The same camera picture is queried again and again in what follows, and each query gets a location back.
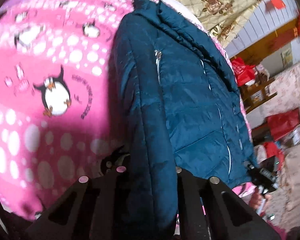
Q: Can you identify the teal puffer jacket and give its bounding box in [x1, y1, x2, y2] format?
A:
[112, 0, 255, 231]

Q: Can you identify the person's right hand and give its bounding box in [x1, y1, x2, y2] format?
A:
[249, 187, 271, 212]

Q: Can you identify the red bag on floor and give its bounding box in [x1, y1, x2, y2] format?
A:
[267, 108, 300, 141]

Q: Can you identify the wooden shelf unit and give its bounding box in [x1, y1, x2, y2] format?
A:
[240, 77, 277, 114]

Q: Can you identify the floral covered sofa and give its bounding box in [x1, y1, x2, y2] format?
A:
[262, 61, 300, 117]

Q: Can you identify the red plastic bag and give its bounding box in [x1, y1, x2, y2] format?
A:
[231, 57, 255, 87]

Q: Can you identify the pink penguin bed cover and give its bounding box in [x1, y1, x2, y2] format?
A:
[0, 0, 256, 221]

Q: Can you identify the cream floral quilt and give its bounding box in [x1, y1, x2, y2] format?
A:
[177, 0, 263, 47]

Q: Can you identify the white pillow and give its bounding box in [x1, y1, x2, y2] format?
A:
[151, 0, 203, 28]

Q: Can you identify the red paper wall decoration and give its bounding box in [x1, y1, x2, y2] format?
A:
[266, 0, 286, 11]

